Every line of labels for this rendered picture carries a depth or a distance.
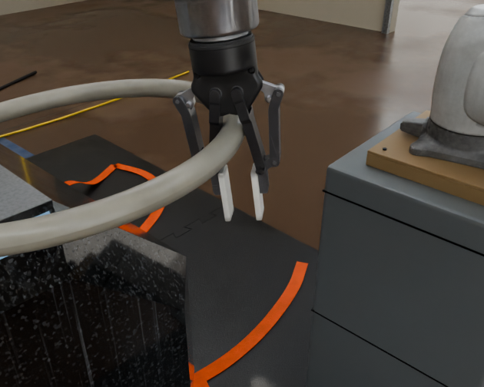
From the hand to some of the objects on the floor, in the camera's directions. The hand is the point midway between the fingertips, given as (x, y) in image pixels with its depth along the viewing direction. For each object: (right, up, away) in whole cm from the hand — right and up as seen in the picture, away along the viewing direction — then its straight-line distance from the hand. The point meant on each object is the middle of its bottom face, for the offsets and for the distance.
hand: (242, 193), depth 67 cm
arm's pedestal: (+45, -62, +81) cm, 111 cm away
